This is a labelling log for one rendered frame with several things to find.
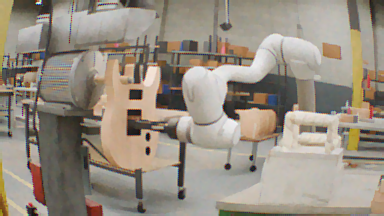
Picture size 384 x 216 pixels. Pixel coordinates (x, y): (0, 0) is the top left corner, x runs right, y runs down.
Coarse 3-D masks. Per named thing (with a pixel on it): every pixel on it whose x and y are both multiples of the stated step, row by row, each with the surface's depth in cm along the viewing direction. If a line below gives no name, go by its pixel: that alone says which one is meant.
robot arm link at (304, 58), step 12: (288, 48) 201; (300, 48) 197; (312, 48) 195; (288, 60) 203; (300, 60) 198; (312, 60) 195; (300, 72) 201; (312, 72) 201; (300, 84) 205; (312, 84) 205; (300, 96) 208; (312, 96) 207; (300, 108) 210; (312, 108) 208; (300, 132) 215; (312, 132) 213
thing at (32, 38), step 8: (40, 24) 202; (24, 32) 212; (32, 32) 206; (40, 32) 202; (24, 40) 211; (32, 40) 206; (40, 40) 202; (16, 48) 216; (24, 48) 211; (32, 48) 205; (40, 48) 204
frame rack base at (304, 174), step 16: (272, 160) 137; (288, 160) 135; (304, 160) 132; (320, 160) 129; (336, 160) 126; (272, 176) 137; (288, 176) 135; (304, 176) 132; (320, 176) 129; (336, 176) 132; (272, 192) 137; (288, 192) 134; (304, 192) 132; (320, 192) 129
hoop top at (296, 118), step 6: (288, 114) 136; (294, 114) 135; (300, 114) 135; (306, 114) 134; (294, 120) 135; (300, 120) 134; (306, 120) 133; (312, 120) 132; (318, 120) 131; (324, 120) 130; (330, 120) 129; (318, 126) 132; (324, 126) 131
